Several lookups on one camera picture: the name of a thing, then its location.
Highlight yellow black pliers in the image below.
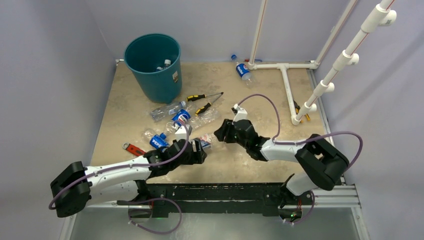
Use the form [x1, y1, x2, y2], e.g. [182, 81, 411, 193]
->
[186, 92, 224, 116]

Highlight crushed clear bottle centre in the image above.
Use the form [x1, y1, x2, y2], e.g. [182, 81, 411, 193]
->
[188, 108, 221, 130]

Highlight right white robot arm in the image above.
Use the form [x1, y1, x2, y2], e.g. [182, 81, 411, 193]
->
[213, 119, 350, 204]

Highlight long clear bottle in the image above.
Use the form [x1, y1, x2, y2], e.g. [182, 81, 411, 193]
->
[163, 59, 172, 69]

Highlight clear bottle by bin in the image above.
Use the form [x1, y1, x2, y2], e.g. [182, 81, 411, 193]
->
[149, 100, 187, 122]

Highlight white label crushed bottle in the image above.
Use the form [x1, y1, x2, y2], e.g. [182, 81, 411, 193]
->
[198, 133, 219, 149]

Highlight pepsi bottle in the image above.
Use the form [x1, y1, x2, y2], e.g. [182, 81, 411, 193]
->
[164, 109, 193, 134]
[142, 128, 169, 150]
[230, 54, 258, 88]

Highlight teal plastic bin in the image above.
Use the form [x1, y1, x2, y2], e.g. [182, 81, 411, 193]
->
[123, 33, 183, 104]

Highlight yellow tool by pipe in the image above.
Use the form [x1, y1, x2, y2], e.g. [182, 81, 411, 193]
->
[293, 100, 312, 123]

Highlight white PVC pipe frame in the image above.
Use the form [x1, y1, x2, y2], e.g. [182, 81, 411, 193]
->
[247, 0, 397, 126]

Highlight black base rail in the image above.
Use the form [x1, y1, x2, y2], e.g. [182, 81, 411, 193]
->
[129, 182, 312, 218]

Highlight silver adjustable wrench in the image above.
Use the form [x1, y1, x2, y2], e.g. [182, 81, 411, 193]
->
[122, 142, 146, 157]

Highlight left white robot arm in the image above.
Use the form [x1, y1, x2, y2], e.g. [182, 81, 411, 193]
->
[48, 138, 208, 218]

